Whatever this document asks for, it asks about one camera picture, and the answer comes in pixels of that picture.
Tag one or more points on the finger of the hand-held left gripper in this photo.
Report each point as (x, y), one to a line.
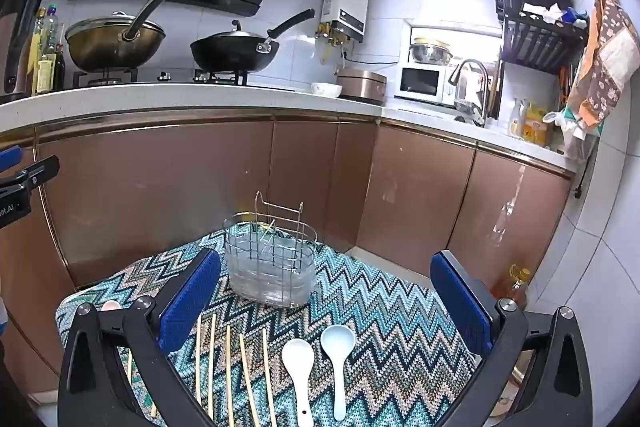
(10, 157)
(37, 172)

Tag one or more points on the blue plastic item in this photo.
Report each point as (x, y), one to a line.
(575, 16)

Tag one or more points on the dark tall appliance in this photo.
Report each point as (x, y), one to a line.
(22, 32)

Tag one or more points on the white bowl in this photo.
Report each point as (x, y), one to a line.
(326, 89)

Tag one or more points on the white microwave oven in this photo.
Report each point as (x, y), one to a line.
(420, 82)

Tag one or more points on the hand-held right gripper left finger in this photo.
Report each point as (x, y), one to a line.
(192, 302)

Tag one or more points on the clear bottle purple cap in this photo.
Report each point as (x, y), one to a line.
(51, 57)

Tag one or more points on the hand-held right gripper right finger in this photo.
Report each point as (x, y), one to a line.
(460, 302)

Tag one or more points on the cooking oil bottle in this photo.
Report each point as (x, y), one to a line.
(515, 289)

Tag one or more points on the bronze wok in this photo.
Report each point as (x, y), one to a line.
(110, 52)

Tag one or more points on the white ceramic spoon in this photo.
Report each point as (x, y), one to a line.
(296, 354)

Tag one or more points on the white water heater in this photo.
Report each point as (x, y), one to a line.
(350, 2)

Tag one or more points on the white crumpled rag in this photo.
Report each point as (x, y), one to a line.
(542, 13)

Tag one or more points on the patterned hanging cloth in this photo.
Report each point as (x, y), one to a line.
(605, 77)

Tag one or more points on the light blue ceramic spoon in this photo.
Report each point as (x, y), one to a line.
(336, 342)

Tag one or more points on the black wok lid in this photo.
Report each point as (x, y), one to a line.
(235, 36)

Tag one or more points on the brown rice cooker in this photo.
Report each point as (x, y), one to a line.
(362, 84)

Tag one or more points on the yellow oil bottle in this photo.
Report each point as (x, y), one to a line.
(35, 57)

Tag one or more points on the black wok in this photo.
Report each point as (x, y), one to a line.
(230, 57)

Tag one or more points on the glass wok lid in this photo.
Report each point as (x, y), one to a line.
(95, 27)

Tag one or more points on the small clear bottle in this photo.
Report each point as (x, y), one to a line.
(516, 122)

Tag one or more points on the yellow detergent bottle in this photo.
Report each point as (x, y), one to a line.
(535, 127)

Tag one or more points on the metal mixing bowl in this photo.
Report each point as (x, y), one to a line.
(430, 53)

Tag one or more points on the black gas stove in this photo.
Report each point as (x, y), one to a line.
(150, 79)

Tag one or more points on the black dish rack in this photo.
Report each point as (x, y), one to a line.
(540, 42)

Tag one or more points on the zigzag patterned knit cloth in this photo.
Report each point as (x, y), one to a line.
(380, 332)

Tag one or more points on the metal kitchen faucet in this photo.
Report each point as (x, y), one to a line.
(470, 67)

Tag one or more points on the white plastic bag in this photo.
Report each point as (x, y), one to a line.
(575, 132)

